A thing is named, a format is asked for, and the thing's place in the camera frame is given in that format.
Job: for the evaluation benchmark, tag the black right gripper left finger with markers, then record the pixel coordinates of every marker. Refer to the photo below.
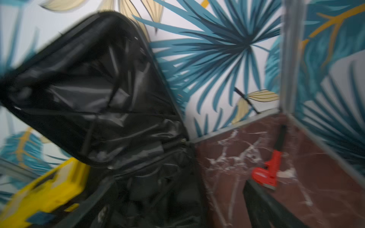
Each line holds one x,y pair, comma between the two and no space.
96,211

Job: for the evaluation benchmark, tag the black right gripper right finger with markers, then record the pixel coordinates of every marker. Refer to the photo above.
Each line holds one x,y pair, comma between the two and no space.
266,212

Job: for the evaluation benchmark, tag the black hard-shell suitcase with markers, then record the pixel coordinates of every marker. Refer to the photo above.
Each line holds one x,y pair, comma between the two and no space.
98,94

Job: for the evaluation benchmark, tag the red pipe wrench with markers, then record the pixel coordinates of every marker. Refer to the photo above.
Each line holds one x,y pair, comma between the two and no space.
267,176

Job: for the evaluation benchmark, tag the yellow and black toolbox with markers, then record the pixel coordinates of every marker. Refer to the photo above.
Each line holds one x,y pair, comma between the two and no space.
47,199

